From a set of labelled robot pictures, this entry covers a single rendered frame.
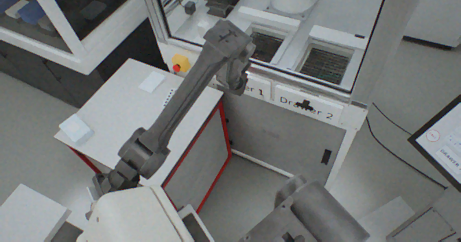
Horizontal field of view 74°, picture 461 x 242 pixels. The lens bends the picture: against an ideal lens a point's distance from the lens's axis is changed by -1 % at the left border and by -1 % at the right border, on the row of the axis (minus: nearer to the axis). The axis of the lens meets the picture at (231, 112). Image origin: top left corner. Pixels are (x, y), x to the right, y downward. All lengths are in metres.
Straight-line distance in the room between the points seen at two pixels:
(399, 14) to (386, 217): 1.40
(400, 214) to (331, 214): 1.83
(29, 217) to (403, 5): 1.52
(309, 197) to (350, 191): 1.83
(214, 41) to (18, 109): 2.65
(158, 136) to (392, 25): 0.72
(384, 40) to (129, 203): 0.83
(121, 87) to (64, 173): 1.04
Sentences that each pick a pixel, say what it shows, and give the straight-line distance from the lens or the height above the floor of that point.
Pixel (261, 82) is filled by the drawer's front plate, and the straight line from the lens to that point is 1.34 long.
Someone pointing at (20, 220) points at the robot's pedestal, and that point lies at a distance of 1.56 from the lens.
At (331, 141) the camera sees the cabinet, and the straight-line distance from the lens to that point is 1.55.
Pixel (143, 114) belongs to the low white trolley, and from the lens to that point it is 1.55.
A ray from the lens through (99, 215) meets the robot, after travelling 0.65.
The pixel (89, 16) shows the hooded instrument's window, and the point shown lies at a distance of 1.75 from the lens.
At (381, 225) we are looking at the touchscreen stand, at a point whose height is 0.04.
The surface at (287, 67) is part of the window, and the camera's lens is 1.27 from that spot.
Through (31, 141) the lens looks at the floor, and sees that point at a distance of 2.88.
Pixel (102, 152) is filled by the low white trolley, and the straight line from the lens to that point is 1.51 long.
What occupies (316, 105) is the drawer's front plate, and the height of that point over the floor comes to 0.89.
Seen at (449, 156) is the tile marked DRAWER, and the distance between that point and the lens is 1.21.
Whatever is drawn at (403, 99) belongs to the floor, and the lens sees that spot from 2.67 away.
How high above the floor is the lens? 1.93
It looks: 54 degrees down
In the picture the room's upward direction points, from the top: 8 degrees counter-clockwise
